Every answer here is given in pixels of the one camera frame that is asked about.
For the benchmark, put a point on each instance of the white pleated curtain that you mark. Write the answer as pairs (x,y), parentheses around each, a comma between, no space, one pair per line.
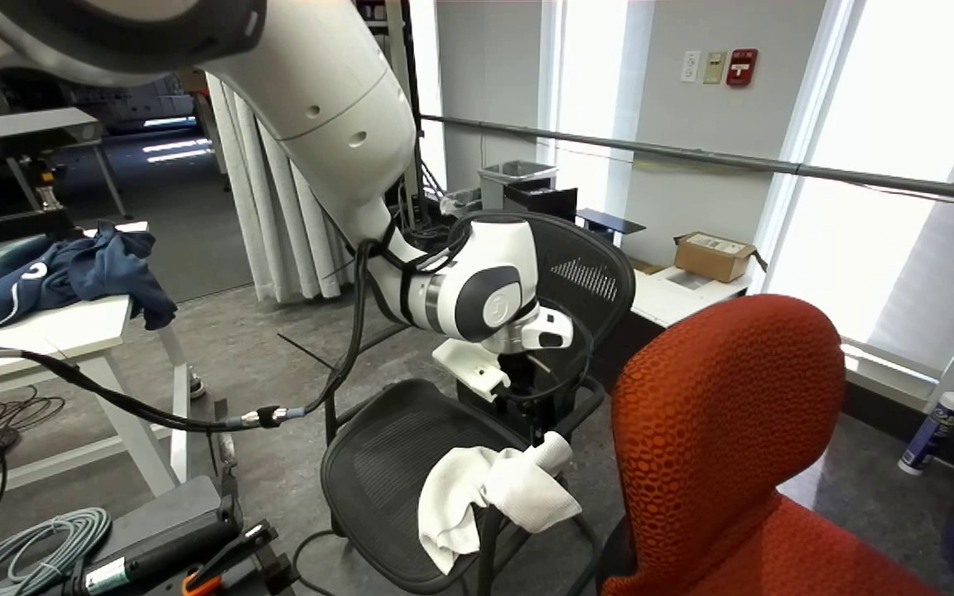
(273,221)

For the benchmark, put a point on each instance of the grey box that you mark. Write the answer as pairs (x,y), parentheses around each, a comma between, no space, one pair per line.
(512,174)

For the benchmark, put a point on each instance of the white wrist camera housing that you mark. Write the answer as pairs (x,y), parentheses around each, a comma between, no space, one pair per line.
(470,366)

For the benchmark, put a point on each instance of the grey metal stand base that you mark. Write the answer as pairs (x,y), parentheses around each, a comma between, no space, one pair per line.
(165,508)

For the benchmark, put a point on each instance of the black mesh office chair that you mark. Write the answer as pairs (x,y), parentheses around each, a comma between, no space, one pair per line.
(388,464)

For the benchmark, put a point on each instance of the dark blue tray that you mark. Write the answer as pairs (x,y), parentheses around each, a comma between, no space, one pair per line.
(609,224)

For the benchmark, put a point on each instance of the blue white spray bottle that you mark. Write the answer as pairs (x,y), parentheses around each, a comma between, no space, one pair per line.
(933,431)

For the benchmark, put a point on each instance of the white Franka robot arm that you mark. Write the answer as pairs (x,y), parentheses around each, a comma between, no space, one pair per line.
(322,101)

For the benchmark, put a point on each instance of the cardboard box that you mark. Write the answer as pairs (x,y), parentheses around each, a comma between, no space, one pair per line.
(710,255)

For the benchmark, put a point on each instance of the grey metal rail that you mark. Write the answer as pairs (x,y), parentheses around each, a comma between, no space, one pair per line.
(720,158)

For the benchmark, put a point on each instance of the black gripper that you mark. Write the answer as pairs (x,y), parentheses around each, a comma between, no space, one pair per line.
(530,383)

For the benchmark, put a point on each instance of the red fire alarm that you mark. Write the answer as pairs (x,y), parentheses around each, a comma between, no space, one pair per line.
(741,67)

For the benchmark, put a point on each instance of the white table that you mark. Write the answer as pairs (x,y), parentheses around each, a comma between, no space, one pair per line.
(57,327)

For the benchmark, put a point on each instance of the black silver cylinder tool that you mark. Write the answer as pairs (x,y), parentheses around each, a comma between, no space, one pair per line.
(158,566)

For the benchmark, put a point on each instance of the black desk frame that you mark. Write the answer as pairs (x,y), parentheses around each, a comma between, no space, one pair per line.
(23,121)

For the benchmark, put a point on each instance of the white towel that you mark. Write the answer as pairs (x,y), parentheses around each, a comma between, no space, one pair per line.
(464,499)

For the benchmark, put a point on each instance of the black box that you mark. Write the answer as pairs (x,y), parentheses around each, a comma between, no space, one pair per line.
(549,200)

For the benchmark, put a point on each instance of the orange black hand tool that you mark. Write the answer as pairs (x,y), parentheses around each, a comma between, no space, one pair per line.
(223,558)

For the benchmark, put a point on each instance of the dark blue cloth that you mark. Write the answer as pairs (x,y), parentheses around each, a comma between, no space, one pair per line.
(89,269)

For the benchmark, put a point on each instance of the pale green wall plate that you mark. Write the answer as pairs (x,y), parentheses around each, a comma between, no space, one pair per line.
(714,67)

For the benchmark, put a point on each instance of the red fabric chair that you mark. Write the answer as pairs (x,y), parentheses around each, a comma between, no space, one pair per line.
(720,442)

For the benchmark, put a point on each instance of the white wall switch plate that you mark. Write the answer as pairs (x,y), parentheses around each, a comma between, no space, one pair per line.
(689,64)

